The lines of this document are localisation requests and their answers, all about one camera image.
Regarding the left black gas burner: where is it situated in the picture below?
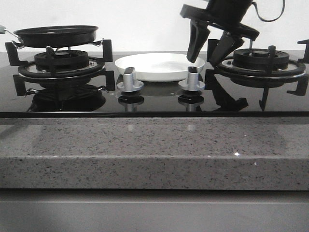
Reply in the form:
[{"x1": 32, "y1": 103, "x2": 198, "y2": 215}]
[{"x1": 34, "y1": 50, "x2": 89, "y2": 72}]

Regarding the black gas burner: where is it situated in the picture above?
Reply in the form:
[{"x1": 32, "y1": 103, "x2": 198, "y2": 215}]
[
  {"x1": 232, "y1": 48, "x2": 290, "y2": 70},
  {"x1": 34, "y1": 50, "x2": 89, "y2": 72}
]

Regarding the left silver stove knob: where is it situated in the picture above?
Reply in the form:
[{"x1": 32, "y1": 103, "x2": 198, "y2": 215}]
[{"x1": 117, "y1": 67, "x2": 144, "y2": 92}]

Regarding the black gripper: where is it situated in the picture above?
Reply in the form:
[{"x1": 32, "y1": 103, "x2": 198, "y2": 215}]
[{"x1": 180, "y1": 0, "x2": 259, "y2": 66}]

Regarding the right black gas burner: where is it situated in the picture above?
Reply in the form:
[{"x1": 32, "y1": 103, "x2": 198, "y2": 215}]
[{"x1": 232, "y1": 48, "x2": 290, "y2": 70}]

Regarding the white round plate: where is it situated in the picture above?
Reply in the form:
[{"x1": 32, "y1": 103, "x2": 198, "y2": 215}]
[{"x1": 115, "y1": 53, "x2": 205, "y2": 82}]

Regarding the grey cabinet front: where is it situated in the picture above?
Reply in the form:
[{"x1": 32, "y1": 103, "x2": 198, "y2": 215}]
[{"x1": 0, "y1": 189, "x2": 309, "y2": 232}]

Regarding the black glass gas hob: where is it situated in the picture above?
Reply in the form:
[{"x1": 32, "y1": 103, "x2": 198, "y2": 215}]
[{"x1": 0, "y1": 52, "x2": 309, "y2": 118}]

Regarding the black frying pan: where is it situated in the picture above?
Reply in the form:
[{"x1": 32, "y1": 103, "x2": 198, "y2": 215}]
[{"x1": 14, "y1": 25, "x2": 98, "y2": 48}]

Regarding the right silver stove knob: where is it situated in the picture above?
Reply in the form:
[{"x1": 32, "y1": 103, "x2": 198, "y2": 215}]
[{"x1": 178, "y1": 66, "x2": 205, "y2": 91}]

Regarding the left black pan support grate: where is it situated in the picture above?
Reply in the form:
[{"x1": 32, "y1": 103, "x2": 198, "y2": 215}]
[{"x1": 5, "y1": 39, "x2": 115, "y2": 96}]

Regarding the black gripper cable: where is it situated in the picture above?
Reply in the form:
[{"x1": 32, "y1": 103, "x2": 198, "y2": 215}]
[{"x1": 251, "y1": 0, "x2": 286, "y2": 22}]

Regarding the silver stove knob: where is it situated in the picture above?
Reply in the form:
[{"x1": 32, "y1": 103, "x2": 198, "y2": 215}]
[
  {"x1": 178, "y1": 66, "x2": 205, "y2": 91},
  {"x1": 117, "y1": 67, "x2": 144, "y2": 92}
]

